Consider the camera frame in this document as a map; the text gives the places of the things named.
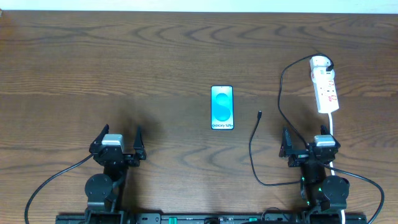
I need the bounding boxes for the blue Galaxy smartphone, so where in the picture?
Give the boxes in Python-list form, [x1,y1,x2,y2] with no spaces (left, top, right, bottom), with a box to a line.
[211,85,234,130]

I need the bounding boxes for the black USB charging cable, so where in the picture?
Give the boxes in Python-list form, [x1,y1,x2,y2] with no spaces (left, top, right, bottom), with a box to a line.
[248,53,335,187]

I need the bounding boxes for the white power strip cord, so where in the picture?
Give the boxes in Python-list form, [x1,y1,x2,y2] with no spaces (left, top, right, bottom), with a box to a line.
[328,112,346,224]

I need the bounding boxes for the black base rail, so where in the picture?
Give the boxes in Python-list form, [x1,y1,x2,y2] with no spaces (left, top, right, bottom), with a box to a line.
[55,212,368,224]

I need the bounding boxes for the white USB charger plug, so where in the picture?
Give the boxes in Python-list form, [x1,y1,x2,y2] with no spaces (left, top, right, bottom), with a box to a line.
[310,55,334,71]

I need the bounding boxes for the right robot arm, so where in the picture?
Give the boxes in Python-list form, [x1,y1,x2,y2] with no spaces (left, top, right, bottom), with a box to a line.
[279,125,349,223]

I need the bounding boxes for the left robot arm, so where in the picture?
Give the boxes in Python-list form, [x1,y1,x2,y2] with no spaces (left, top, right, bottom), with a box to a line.
[84,125,147,223]

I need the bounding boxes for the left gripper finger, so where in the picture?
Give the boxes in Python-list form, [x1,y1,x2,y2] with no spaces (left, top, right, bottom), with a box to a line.
[89,124,109,153]
[133,126,146,156]

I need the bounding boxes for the white power strip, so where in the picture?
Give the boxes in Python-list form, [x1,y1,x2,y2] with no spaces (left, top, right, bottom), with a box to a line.
[311,67,339,114]

